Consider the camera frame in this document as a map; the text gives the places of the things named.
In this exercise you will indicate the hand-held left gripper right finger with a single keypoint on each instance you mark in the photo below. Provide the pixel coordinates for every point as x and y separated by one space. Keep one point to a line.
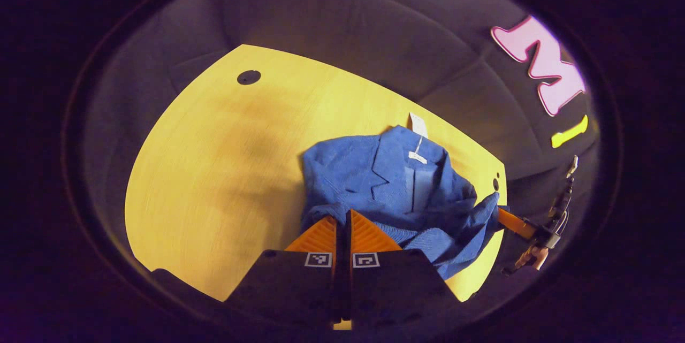
396 284

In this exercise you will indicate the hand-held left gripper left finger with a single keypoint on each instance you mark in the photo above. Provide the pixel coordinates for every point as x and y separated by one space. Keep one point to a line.
289 284

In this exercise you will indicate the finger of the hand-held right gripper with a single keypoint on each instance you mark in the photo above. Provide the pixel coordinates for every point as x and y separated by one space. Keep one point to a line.
516 223

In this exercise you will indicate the blue jacket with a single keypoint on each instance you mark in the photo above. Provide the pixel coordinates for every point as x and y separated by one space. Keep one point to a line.
374 172

